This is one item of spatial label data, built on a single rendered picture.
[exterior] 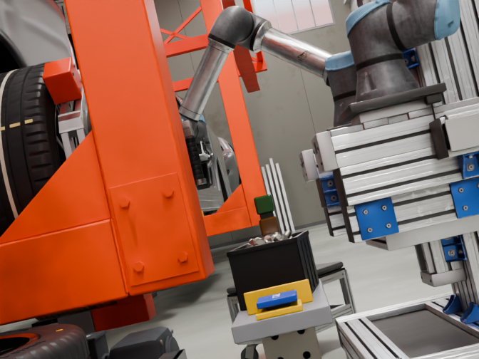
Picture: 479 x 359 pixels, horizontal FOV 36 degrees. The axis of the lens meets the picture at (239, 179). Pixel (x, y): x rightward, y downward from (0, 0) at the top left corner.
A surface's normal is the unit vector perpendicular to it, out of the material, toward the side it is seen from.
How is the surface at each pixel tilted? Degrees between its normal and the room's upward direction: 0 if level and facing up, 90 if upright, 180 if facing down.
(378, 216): 90
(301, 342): 90
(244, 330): 90
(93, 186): 90
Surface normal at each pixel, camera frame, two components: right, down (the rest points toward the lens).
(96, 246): -0.07, -0.03
